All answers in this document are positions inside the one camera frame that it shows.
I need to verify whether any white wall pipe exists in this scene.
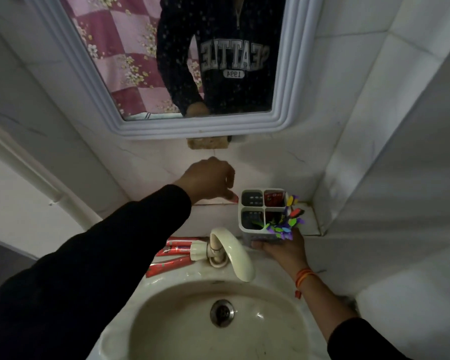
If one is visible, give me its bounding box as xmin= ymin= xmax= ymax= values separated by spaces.
xmin=0 ymin=113 xmax=104 ymax=232

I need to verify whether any cream curved faucet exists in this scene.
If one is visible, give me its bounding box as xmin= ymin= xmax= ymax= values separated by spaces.
xmin=190 ymin=227 xmax=257 ymax=283

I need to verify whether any brown block under mirror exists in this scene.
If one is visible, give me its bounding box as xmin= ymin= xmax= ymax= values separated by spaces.
xmin=186 ymin=136 xmax=230 ymax=151

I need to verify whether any white framed wall mirror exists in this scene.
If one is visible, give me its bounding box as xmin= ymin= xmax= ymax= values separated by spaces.
xmin=23 ymin=0 xmax=326 ymax=140

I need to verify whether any person's left forearm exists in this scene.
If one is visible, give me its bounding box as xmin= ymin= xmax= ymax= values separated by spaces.
xmin=0 ymin=183 xmax=194 ymax=360

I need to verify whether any white four-compartment toothbrush holder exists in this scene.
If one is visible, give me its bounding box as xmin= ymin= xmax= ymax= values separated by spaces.
xmin=238 ymin=188 xmax=298 ymax=245

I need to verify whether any person's right forearm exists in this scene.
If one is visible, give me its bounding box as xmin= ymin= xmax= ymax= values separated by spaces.
xmin=295 ymin=269 xmax=412 ymax=360

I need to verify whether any red packet in holder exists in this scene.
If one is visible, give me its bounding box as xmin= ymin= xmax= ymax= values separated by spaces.
xmin=264 ymin=190 xmax=285 ymax=207

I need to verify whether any person's right hand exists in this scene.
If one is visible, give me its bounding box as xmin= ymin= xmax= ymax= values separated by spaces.
xmin=250 ymin=228 xmax=310 ymax=282

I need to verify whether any person's left hand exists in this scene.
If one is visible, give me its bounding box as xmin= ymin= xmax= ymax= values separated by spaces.
xmin=173 ymin=156 xmax=239 ymax=205

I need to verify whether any metal sink drain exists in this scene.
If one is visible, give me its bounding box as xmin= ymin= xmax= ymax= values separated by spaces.
xmin=209 ymin=298 xmax=236 ymax=329

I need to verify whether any orange thread bracelet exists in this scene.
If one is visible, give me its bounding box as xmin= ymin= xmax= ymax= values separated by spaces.
xmin=294 ymin=267 xmax=322 ymax=300

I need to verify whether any cream wash basin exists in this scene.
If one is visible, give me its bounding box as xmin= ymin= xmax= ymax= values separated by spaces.
xmin=85 ymin=236 xmax=331 ymax=360

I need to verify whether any large red toothpaste tube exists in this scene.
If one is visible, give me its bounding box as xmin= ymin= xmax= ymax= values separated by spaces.
xmin=146 ymin=255 xmax=194 ymax=279

